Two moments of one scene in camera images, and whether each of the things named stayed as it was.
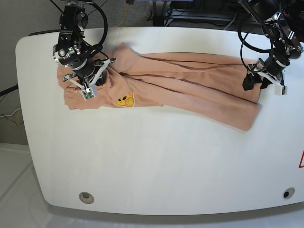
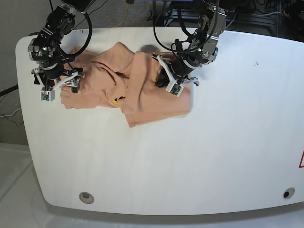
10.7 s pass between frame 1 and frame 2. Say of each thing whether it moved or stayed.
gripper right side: moved
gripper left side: moved
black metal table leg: stayed
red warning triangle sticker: stayed
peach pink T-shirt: moved
